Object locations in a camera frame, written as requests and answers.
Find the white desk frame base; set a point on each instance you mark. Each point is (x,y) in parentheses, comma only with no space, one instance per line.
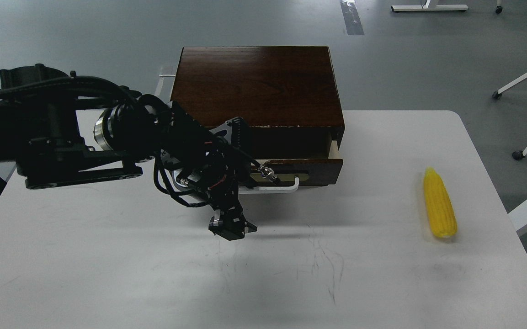
(430,6)

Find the yellow corn cob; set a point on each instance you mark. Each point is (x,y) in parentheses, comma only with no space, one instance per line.
(439,208)

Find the white drawer handle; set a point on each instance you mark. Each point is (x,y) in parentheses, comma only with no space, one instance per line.
(270,189)

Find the dark wooden drawer front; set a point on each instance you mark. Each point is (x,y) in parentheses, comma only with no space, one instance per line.
(320,170)

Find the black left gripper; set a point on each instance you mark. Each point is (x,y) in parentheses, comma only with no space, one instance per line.
(197,167)

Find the dark wooden drawer cabinet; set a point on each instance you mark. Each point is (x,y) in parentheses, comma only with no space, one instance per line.
(287,94)

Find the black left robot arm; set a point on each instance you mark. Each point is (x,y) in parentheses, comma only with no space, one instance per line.
(67,129)

